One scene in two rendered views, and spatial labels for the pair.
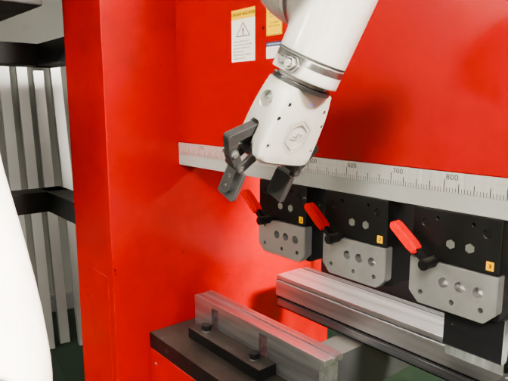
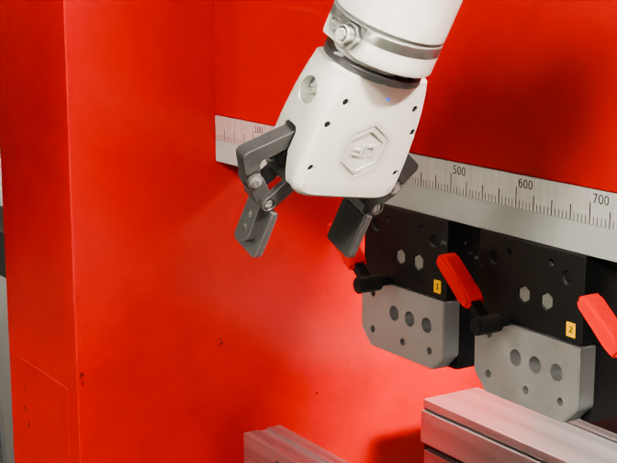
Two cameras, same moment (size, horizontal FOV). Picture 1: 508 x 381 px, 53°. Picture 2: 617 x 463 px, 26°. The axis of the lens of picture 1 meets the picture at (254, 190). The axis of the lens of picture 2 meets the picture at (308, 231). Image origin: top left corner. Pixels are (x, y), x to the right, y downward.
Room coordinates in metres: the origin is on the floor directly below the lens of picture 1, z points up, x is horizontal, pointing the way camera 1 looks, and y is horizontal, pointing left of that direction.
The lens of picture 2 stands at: (-0.33, -0.13, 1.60)
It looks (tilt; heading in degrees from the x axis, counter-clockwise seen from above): 11 degrees down; 7
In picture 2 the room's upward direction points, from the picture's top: straight up
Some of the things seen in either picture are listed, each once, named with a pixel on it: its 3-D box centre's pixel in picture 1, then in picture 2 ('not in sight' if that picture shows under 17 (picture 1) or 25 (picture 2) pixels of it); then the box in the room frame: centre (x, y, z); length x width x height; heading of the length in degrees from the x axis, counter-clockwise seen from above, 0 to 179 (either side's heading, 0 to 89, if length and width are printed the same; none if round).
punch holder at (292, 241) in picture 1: (294, 217); (431, 279); (1.11, -0.09, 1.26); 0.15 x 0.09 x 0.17; 40
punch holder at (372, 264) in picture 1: (367, 234); (557, 319); (0.96, -0.22, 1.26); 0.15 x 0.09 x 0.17; 40
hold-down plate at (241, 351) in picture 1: (228, 348); not in sight; (1.21, 0.06, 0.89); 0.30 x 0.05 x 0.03; 40
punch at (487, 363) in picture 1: (474, 337); not in sight; (0.79, -0.36, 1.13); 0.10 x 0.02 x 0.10; 40
